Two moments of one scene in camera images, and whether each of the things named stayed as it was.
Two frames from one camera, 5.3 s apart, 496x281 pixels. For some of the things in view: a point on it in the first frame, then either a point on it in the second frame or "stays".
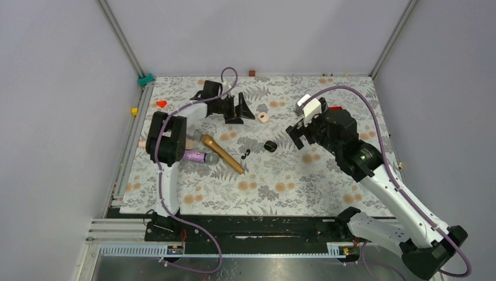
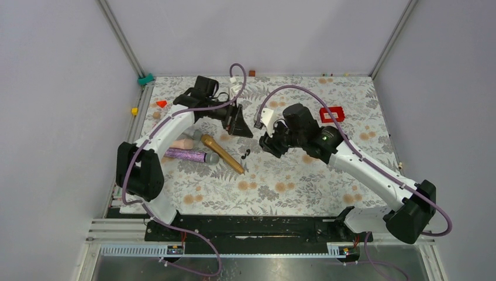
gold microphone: [208, 140] stays
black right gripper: [296, 133] to [270, 143]
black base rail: [253, 234] stays
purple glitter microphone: [211, 158] stays
